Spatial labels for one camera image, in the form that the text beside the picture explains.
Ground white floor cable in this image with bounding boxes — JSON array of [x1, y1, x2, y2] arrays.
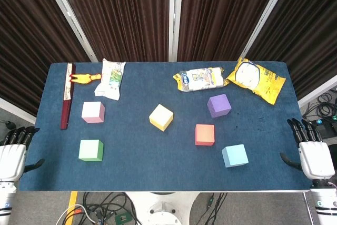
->
[[55, 203, 100, 225]]

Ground green circuit board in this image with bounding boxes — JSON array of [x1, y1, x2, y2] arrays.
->
[[115, 213, 132, 225]]

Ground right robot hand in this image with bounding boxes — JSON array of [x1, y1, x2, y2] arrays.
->
[[279, 118, 336, 181]]

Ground white partition frame rail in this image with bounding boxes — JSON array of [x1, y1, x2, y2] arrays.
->
[[297, 74, 337, 107], [0, 97, 36, 124]]

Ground white partition frame post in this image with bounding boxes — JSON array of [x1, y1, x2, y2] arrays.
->
[[39, 0, 100, 63], [168, 0, 184, 62], [241, 0, 295, 57]]

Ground light blue cube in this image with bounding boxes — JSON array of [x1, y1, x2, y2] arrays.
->
[[221, 144, 249, 168]]

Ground black floor cable tangle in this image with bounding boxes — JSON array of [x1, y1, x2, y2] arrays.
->
[[78, 192, 140, 225]]

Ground dark brown pleated curtain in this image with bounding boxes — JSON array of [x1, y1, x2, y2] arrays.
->
[[54, 0, 171, 62], [246, 0, 337, 99], [0, 0, 92, 116], [177, 0, 284, 62]]

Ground black coiled cables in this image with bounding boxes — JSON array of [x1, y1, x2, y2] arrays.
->
[[302, 87, 337, 120]]

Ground red cube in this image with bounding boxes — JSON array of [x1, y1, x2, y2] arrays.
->
[[194, 124, 215, 146]]

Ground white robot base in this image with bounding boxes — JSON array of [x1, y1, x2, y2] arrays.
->
[[123, 192, 203, 225]]

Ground purple cube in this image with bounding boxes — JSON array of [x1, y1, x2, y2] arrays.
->
[[206, 93, 232, 119]]

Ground white green snack bag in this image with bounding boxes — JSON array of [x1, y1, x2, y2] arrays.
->
[[94, 58, 126, 101]]

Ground yellow rubber chicken toy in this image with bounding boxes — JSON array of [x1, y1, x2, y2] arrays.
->
[[68, 73, 103, 85]]

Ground yellow floor tape strip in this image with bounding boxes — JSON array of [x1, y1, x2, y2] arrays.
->
[[67, 192, 79, 211]]

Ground long dark red box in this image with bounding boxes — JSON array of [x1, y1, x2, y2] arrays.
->
[[60, 63, 77, 130]]

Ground yellow cube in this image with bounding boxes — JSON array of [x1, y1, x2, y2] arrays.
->
[[148, 104, 174, 132]]

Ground clear wrapped snack pack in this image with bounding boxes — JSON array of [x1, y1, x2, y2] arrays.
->
[[173, 66, 229, 93]]

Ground green cube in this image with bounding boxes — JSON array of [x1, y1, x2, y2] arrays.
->
[[78, 139, 104, 162]]

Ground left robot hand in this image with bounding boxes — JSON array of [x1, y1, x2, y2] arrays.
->
[[0, 126, 45, 181]]

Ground pink cube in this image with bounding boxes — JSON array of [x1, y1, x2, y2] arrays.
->
[[81, 101, 106, 124]]

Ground yellow bag of cotton balls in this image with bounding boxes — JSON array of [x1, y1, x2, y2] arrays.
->
[[226, 57, 287, 105]]

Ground blue table mat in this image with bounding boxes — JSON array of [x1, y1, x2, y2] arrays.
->
[[19, 61, 314, 193]]

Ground black cable with green light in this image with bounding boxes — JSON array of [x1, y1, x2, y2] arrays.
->
[[204, 192, 229, 225]]

